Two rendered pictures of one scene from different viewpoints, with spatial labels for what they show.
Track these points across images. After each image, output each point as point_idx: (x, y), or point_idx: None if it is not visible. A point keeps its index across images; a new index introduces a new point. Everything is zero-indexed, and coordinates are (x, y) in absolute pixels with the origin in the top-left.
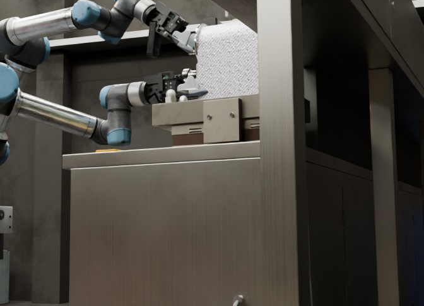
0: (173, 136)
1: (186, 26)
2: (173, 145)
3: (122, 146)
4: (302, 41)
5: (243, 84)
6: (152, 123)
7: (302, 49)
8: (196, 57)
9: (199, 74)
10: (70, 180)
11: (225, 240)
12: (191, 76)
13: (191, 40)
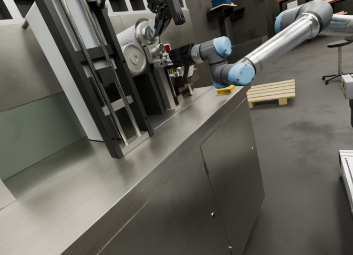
0: (192, 85)
1: (149, 8)
2: (193, 89)
3: (221, 88)
4: (175, 69)
5: (146, 70)
6: (199, 77)
7: (176, 70)
8: (158, 42)
9: (162, 55)
10: (246, 94)
11: None
12: (168, 55)
13: (152, 24)
